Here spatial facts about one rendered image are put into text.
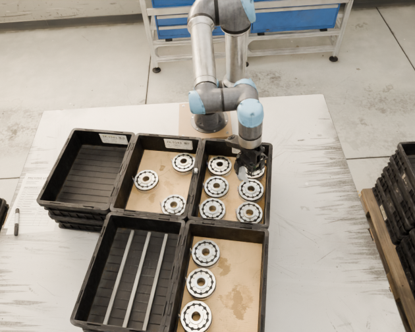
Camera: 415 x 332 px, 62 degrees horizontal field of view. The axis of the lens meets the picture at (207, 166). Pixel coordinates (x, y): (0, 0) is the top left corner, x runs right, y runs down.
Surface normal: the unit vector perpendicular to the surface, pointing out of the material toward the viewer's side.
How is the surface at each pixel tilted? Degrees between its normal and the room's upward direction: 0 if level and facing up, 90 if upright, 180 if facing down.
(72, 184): 0
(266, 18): 90
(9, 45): 0
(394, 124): 0
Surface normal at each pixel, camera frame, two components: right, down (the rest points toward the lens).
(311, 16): 0.04, 0.80
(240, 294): -0.05, -0.60
